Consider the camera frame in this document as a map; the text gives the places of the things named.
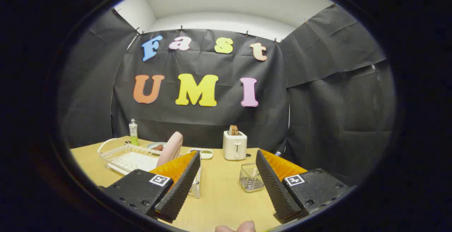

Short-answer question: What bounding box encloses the green squeeze bottle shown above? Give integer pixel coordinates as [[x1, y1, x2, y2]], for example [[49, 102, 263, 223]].
[[129, 119, 139, 146]]

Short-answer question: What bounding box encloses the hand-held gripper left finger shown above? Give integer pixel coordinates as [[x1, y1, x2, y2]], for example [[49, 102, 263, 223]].
[[100, 150, 202, 224]]

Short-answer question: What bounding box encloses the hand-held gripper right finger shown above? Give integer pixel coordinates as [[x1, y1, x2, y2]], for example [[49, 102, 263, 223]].
[[255, 149, 357, 224]]

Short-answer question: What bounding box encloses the white divided tray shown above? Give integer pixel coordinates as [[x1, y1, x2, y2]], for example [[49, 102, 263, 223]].
[[187, 148, 214, 160]]

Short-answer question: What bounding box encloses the cream toaster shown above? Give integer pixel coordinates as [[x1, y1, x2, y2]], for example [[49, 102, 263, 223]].
[[222, 130, 248, 161]]

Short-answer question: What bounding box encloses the white wire dish rack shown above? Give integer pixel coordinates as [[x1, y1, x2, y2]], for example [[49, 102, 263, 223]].
[[97, 138, 202, 199]]

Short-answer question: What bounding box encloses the metal wire basket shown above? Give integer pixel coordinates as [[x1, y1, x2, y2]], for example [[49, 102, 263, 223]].
[[239, 163, 265, 193]]

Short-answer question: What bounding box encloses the pink plate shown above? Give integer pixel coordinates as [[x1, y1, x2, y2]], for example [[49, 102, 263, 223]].
[[156, 131, 184, 168]]

